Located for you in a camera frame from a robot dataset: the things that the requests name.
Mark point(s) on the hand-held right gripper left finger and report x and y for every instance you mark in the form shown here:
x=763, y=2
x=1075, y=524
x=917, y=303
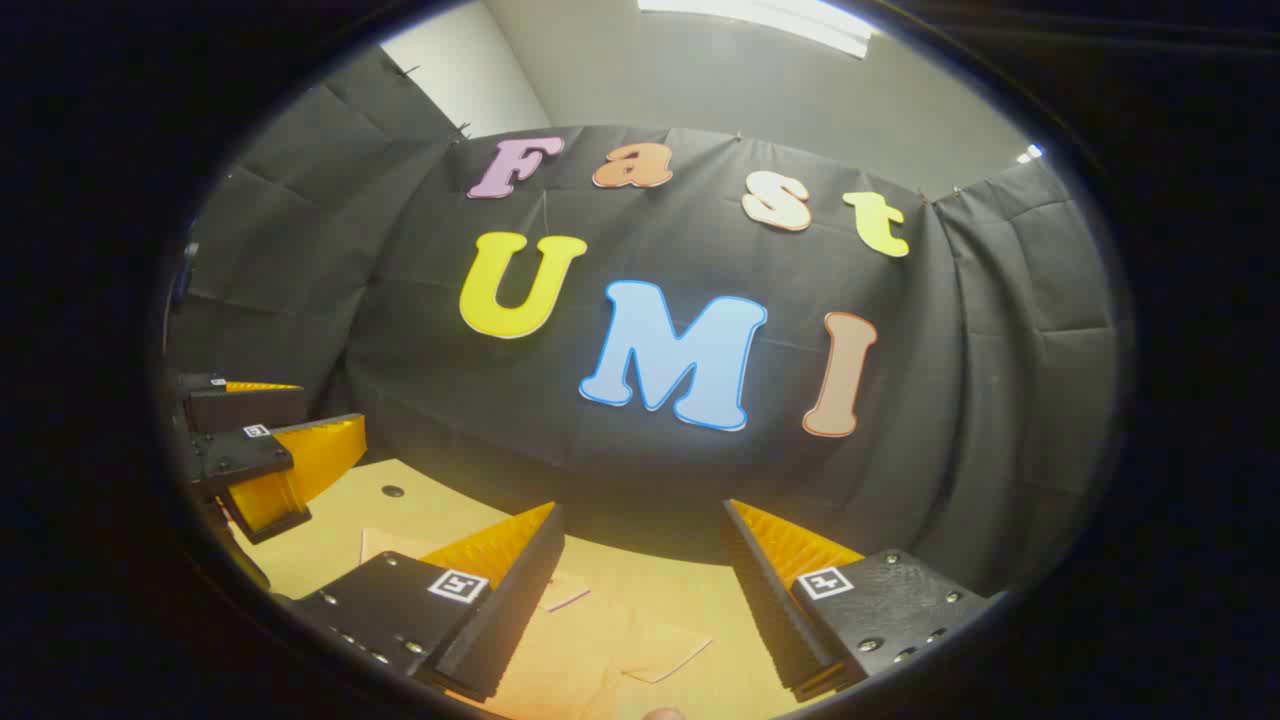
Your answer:
x=520, y=590

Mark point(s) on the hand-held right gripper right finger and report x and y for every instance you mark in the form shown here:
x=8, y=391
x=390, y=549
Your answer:
x=765, y=600

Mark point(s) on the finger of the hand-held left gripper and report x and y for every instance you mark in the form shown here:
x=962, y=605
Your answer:
x=250, y=408
x=240, y=460

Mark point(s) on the orange collared T-shirt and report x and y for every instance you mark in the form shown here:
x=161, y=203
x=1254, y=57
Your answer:
x=600, y=650

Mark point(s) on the black backdrop cloth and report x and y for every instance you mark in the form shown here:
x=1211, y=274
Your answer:
x=500, y=420

